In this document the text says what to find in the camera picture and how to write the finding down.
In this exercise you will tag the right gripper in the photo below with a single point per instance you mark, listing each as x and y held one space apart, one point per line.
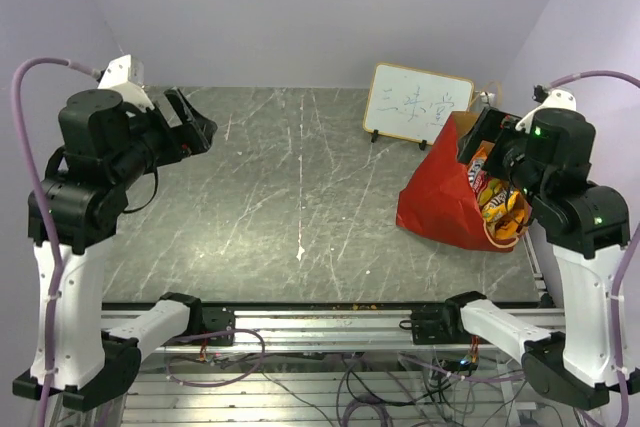
494 126

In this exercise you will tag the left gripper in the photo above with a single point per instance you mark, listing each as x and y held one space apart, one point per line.
181 140

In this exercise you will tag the yellow m&m's packet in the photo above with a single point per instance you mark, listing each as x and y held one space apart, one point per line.
503 209

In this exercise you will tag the red paper bag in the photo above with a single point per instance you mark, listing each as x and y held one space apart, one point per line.
438 202

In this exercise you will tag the orange lay's chip bag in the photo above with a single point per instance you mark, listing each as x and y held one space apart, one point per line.
478 177

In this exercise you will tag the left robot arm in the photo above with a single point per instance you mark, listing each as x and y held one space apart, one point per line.
108 144

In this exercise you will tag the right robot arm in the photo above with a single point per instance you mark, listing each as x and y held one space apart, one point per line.
586 224

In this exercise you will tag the small whiteboard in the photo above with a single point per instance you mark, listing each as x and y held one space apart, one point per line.
413 105

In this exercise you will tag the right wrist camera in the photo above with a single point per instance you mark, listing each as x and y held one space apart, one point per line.
547 97

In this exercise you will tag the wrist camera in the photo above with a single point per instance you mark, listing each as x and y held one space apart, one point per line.
547 97
125 75

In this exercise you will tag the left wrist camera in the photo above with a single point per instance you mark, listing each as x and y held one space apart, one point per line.
125 75

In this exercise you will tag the aluminium frame rail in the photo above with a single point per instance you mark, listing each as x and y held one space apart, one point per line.
323 331

